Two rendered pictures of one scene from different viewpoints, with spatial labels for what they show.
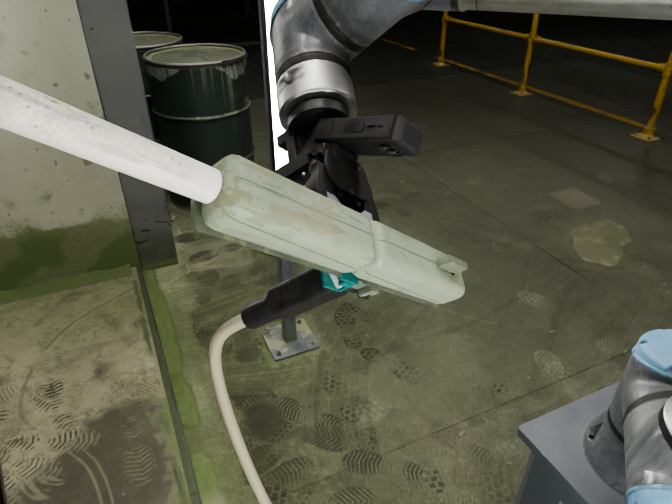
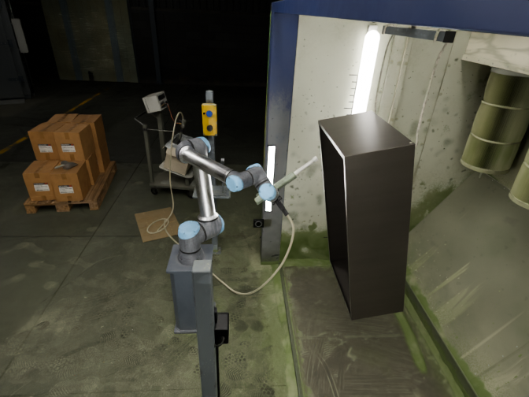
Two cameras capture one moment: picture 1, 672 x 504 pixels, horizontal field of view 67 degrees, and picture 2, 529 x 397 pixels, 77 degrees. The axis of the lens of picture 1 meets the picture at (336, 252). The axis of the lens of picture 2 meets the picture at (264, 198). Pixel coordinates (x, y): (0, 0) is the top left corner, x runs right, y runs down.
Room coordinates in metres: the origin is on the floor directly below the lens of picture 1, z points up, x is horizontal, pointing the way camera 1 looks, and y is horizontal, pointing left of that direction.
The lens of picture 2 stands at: (2.22, 0.58, 2.24)
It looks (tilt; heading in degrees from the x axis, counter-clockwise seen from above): 29 degrees down; 200
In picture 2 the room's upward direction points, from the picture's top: 3 degrees clockwise
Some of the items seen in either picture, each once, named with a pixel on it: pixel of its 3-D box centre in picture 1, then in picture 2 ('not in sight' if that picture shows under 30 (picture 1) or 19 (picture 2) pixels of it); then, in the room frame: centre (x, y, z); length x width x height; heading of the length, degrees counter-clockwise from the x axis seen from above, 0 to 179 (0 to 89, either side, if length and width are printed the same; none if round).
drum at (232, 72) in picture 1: (206, 128); not in sight; (3.05, 0.80, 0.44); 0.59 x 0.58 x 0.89; 39
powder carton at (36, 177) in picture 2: not in sight; (46, 179); (-0.26, -3.16, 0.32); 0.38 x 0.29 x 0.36; 33
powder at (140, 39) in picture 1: (136, 42); not in sight; (3.49, 1.28, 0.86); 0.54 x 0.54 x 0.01
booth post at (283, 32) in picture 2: not in sight; (275, 155); (-0.36, -0.27, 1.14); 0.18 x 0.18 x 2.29; 25
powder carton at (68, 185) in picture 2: not in sight; (72, 180); (-0.38, -2.87, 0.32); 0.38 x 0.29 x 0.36; 32
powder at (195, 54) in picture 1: (195, 56); not in sight; (3.05, 0.80, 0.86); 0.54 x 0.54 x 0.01
